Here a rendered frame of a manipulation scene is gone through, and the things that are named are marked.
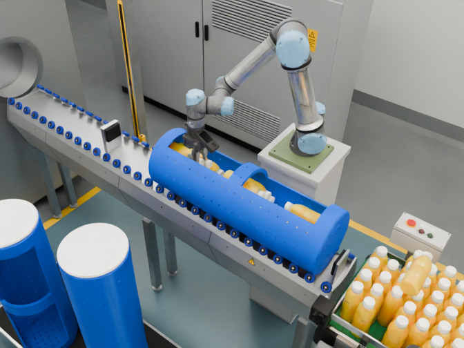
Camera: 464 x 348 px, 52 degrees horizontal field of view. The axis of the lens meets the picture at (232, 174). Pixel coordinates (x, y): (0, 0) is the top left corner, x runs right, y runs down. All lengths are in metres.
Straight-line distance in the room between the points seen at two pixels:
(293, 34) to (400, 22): 2.70
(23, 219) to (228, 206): 0.86
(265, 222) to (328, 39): 1.63
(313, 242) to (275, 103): 1.96
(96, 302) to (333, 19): 2.12
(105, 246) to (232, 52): 2.09
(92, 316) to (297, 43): 1.35
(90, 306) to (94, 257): 0.22
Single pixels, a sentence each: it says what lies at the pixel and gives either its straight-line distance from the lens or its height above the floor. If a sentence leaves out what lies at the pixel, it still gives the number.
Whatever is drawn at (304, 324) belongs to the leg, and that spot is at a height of 0.63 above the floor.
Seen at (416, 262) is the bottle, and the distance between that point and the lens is 1.89.
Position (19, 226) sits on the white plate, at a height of 1.04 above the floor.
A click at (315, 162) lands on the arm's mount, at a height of 1.17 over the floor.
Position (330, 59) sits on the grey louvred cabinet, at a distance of 3.24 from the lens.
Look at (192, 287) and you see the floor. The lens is 3.10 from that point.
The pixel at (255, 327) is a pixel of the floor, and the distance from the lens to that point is 2.96.
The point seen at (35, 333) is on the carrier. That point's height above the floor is 0.16.
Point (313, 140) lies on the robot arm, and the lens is 1.97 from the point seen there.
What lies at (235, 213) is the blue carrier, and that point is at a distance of 1.95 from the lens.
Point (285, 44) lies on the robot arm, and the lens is 1.75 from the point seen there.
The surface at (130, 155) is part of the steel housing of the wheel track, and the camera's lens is 2.58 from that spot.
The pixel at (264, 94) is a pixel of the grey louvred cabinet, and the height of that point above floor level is 0.62.
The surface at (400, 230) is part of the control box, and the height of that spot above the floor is 1.08.
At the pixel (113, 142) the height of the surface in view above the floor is 0.97.
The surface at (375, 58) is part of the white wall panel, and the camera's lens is 4.59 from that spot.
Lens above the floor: 2.53
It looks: 41 degrees down
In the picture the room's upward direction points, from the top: 2 degrees clockwise
